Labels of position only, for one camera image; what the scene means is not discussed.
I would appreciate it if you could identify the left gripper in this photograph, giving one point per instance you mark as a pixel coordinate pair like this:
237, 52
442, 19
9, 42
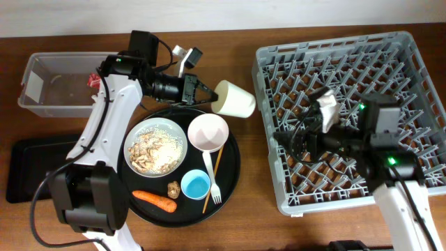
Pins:
189, 82

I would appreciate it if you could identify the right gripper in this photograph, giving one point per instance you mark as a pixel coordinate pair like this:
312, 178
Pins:
313, 131

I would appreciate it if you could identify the cream cup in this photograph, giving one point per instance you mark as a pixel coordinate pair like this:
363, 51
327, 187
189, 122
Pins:
233, 101

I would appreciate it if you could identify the pink bowl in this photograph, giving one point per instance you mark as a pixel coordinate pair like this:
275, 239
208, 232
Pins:
208, 132

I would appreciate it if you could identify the grey plate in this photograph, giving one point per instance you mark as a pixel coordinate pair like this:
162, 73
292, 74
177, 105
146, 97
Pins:
170, 126

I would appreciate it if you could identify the rice and peanut shells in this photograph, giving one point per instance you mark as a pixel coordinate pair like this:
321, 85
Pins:
155, 152

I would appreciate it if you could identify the small blue cup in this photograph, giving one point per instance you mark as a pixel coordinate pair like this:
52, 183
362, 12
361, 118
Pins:
195, 184

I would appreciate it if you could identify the red snack wrapper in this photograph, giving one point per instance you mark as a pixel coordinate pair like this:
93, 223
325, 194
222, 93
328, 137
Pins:
94, 81

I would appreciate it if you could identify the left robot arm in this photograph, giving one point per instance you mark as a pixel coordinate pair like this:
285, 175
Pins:
87, 193

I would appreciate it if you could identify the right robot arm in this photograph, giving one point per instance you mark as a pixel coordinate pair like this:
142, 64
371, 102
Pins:
393, 176

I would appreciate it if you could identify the grey dishwasher rack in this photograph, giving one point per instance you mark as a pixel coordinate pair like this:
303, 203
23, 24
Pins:
389, 63

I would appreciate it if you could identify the wooden chopstick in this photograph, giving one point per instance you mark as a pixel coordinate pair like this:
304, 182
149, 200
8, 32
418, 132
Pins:
217, 199

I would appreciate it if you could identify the round black tray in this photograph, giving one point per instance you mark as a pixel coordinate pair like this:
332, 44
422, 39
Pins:
189, 211

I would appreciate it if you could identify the white plastic fork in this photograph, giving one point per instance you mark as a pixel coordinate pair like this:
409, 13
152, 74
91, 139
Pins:
209, 166

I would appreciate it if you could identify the brown walnut piece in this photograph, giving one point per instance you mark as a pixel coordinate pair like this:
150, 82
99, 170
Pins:
173, 190

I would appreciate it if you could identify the orange carrot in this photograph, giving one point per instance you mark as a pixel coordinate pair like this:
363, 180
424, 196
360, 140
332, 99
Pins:
166, 204

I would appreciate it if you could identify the clear plastic bin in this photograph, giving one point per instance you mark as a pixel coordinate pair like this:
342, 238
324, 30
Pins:
55, 84

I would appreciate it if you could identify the black rectangular tray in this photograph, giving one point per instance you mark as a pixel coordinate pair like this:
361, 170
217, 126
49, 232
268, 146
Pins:
31, 160

